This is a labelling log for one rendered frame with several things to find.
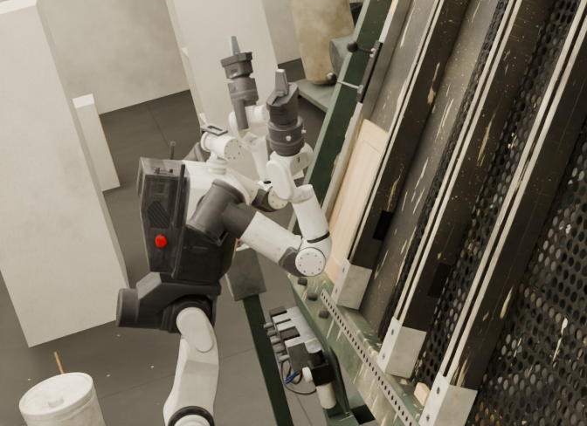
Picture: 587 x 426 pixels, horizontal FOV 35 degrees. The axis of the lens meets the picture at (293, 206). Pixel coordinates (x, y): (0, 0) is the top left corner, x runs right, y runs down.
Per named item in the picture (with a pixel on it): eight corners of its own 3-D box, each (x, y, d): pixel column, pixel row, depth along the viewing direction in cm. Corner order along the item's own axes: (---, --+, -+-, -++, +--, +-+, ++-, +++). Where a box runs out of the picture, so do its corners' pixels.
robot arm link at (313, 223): (314, 201, 239) (340, 266, 244) (318, 187, 248) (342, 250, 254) (275, 213, 241) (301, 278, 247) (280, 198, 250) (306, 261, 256)
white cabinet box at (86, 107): (51, 191, 810) (24, 112, 786) (116, 173, 819) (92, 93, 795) (51, 206, 768) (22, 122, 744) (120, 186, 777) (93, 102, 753)
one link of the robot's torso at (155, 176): (133, 291, 254) (148, 163, 245) (126, 250, 286) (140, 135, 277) (240, 298, 261) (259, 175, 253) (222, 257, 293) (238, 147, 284)
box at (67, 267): (32, 288, 601) (-65, 19, 543) (124, 260, 610) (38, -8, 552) (29, 347, 517) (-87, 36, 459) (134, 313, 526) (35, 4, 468)
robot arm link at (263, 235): (307, 292, 246) (234, 247, 244) (311, 271, 258) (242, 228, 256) (331, 260, 242) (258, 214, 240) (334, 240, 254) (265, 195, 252)
